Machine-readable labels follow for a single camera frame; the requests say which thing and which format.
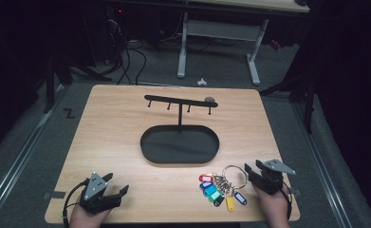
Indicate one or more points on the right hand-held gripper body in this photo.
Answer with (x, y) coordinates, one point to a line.
(270, 179)

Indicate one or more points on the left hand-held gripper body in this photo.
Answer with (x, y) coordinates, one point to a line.
(95, 193)

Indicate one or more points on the person's left hand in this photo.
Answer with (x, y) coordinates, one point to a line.
(85, 218)

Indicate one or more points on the person's right hand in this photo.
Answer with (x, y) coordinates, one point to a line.
(272, 209)

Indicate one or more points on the grey tape strip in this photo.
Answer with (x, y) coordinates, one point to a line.
(55, 195)
(295, 192)

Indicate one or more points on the black metal key rack stand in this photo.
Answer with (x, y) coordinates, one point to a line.
(180, 144)

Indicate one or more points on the small grey lump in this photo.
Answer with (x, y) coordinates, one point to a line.
(209, 99)

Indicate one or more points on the small white plastic piece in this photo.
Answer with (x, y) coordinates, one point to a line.
(201, 82)

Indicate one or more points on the small red object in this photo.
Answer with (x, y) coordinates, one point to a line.
(275, 45)

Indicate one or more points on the aluminium floor rail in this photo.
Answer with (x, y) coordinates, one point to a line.
(324, 167)
(18, 155)

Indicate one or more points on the white metal frame desk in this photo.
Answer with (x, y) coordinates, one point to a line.
(219, 31)

